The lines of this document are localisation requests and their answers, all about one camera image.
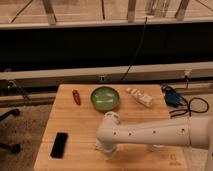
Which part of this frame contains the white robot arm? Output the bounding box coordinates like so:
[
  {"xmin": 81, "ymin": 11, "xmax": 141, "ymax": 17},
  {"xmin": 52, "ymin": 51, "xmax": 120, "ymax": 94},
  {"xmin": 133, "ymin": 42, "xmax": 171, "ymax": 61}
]
[{"xmin": 96, "ymin": 111, "xmax": 213, "ymax": 171}]

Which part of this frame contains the green bowl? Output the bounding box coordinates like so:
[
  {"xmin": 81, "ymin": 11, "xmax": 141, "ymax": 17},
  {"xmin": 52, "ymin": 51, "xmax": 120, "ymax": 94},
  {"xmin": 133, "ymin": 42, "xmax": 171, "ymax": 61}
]
[{"xmin": 90, "ymin": 86, "xmax": 120, "ymax": 112}]

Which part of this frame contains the blue power adapter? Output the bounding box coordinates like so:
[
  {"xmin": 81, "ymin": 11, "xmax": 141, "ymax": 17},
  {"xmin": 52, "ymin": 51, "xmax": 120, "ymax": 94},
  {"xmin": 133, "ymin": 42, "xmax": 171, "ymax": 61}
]
[{"xmin": 165, "ymin": 91, "xmax": 180, "ymax": 107}]

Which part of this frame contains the wooden table board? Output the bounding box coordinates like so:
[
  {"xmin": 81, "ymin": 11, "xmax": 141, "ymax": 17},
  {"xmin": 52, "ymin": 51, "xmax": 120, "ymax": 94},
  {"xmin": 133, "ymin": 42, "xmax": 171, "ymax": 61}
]
[{"xmin": 34, "ymin": 84, "xmax": 188, "ymax": 171}]

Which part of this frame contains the white plastic cup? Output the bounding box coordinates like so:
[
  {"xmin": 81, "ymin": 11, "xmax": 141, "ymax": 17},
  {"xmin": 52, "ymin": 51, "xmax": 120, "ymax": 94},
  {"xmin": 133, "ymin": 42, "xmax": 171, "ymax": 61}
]
[{"xmin": 147, "ymin": 145, "xmax": 165, "ymax": 152}]

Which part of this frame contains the black rectangular block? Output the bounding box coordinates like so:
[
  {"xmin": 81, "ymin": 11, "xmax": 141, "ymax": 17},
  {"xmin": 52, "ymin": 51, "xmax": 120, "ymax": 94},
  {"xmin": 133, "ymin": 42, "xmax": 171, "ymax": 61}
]
[{"xmin": 50, "ymin": 132, "xmax": 68, "ymax": 158}]

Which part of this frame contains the black office chair base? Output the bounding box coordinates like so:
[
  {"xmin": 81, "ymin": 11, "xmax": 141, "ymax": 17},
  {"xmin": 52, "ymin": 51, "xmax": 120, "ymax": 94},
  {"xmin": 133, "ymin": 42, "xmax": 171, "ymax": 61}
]
[{"xmin": 0, "ymin": 108, "xmax": 22, "ymax": 155}]

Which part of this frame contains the black hanging cable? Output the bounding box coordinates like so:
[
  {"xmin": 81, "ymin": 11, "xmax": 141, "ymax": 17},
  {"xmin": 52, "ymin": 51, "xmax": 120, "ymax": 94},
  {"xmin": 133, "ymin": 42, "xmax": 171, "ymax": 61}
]
[{"xmin": 118, "ymin": 17, "xmax": 148, "ymax": 82}]

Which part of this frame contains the black looped floor cable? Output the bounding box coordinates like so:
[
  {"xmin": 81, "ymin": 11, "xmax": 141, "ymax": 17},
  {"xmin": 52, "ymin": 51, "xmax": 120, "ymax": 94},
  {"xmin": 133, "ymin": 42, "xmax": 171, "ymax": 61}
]
[{"xmin": 161, "ymin": 84, "xmax": 210, "ymax": 117}]

